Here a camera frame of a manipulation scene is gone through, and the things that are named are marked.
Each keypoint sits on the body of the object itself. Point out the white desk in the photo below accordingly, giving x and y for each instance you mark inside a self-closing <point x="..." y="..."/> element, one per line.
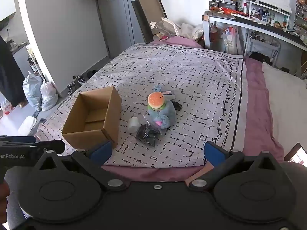
<point x="263" y="27"/>

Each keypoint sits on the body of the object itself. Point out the white monitor riser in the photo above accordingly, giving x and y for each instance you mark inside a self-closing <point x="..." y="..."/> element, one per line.
<point x="285" y="14"/>

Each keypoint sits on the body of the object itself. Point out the burger plush toy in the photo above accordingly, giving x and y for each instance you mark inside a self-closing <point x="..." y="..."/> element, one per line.
<point x="156" y="99"/>

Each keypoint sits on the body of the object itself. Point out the plastic bag with red print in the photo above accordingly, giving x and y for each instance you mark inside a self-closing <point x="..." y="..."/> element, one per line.
<point x="231" y="39"/>

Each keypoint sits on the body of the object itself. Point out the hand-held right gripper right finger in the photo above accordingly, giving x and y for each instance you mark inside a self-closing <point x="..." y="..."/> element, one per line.
<point x="213" y="152"/>

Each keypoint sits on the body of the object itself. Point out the blue packet with orange print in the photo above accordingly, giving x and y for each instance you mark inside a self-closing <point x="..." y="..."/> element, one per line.
<point x="168" y="94"/>

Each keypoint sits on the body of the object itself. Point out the clear bag with dark cloth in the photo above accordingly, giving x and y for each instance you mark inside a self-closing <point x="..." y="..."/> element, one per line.
<point x="147" y="134"/>

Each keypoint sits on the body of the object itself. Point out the grey drawer organizer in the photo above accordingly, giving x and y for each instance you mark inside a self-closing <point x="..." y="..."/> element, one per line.
<point x="223" y="1"/>

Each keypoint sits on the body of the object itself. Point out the long red box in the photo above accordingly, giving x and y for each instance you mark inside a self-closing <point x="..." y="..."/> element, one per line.
<point x="227" y="11"/>

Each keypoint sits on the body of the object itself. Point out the clear plastic bottle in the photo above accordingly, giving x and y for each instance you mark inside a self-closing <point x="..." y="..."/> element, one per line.
<point x="156" y="26"/>

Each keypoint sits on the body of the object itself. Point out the flat cardboard box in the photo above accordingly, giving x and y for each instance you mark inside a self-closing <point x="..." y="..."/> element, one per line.
<point x="148" y="7"/>

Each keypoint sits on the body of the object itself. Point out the pile of plastic bags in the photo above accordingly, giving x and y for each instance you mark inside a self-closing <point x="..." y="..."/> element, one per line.
<point x="189" y="31"/>

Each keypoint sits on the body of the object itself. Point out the grey-blue plush toy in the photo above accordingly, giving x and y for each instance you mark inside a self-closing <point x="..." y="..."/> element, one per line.
<point x="168" y="115"/>

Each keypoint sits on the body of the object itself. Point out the white pillow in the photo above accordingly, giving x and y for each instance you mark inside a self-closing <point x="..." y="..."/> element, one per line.
<point x="287" y="105"/>

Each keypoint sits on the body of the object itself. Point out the white black-patterned blanket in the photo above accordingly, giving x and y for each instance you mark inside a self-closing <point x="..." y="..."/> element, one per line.
<point x="191" y="76"/>

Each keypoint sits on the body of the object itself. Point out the dark shoe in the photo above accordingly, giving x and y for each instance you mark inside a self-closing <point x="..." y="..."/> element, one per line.
<point x="92" y="73"/>
<point x="73" y="87"/>

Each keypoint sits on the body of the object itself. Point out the shelf with small items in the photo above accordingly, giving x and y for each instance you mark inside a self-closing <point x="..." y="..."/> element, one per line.
<point x="301" y="7"/>

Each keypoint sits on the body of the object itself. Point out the paper cup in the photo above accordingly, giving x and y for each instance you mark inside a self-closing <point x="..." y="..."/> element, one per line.
<point x="156" y="37"/>

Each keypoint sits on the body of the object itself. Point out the dark hanging cloth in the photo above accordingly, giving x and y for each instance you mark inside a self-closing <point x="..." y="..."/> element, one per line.
<point x="10" y="76"/>

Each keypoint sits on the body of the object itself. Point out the brown cardboard box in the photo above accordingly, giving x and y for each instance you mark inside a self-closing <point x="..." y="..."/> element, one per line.
<point x="112" y="115"/>

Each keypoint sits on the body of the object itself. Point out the white metal rack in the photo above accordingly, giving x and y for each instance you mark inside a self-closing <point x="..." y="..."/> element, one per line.
<point x="262" y="43"/>

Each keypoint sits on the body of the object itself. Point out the small black cloth item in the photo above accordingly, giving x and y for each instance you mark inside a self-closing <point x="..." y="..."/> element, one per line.
<point x="177" y="106"/>

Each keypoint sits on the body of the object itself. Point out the white cup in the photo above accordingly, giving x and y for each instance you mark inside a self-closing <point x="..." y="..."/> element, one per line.
<point x="133" y="124"/>

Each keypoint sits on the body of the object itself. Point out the white garbage bag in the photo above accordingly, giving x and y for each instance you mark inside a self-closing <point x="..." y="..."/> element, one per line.
<point x="32" y="91"/>
<point x="49" y="95"/>

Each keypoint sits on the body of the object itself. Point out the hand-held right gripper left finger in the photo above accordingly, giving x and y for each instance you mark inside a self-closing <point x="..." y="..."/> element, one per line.
<point x="102" y="152"/>

